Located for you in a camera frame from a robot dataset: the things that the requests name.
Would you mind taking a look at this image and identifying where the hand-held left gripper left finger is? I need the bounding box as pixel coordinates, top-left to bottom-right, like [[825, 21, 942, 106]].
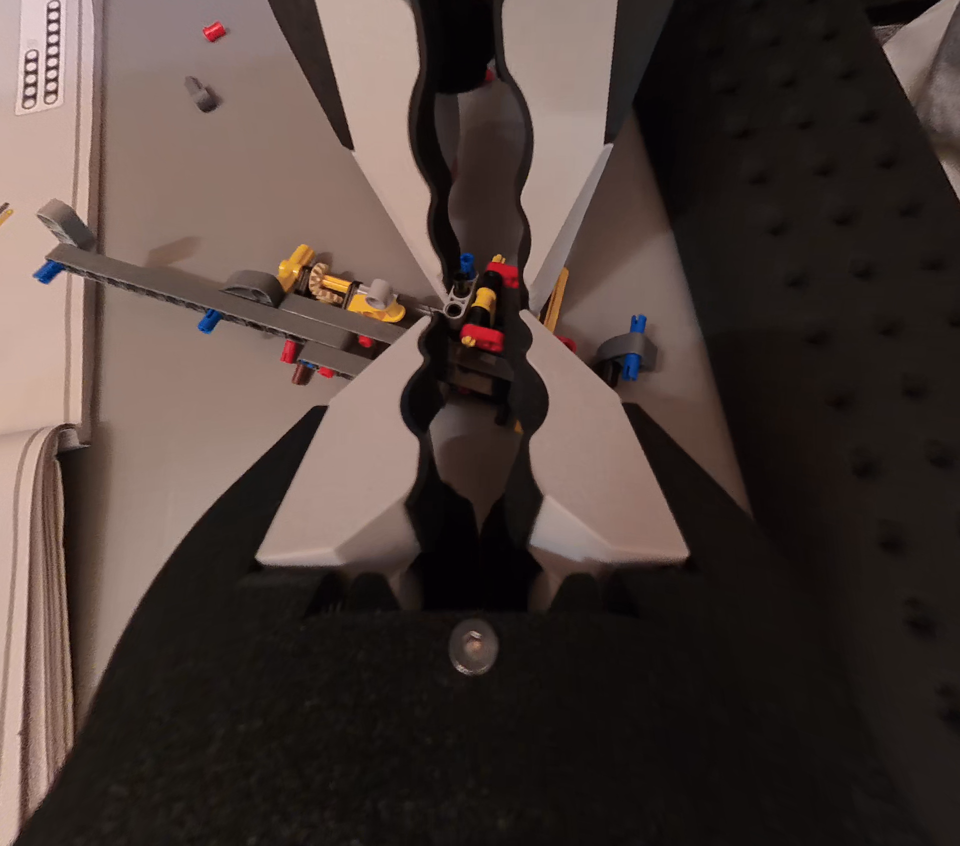
[[253, 317, 447, 571]]

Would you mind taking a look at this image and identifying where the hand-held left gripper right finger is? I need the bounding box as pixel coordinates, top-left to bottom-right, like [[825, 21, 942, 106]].
[[513, 308, 693, 570]]

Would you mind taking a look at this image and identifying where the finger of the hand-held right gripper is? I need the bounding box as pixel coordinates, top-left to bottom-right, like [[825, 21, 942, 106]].
[[303, 0, 466, 298], [495, 0, 630, 309]]

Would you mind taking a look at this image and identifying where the grey lego beam assembly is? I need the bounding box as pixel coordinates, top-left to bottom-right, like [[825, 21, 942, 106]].
[[33, 200, 660, 429]]

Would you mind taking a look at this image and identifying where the black dimpled foam mat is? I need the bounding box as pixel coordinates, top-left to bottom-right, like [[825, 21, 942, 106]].
[[633, 0, 960, 846]]

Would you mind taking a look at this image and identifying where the open instruction booklet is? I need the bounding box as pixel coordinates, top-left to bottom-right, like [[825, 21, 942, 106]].
[[0, 0, 102, 832]]

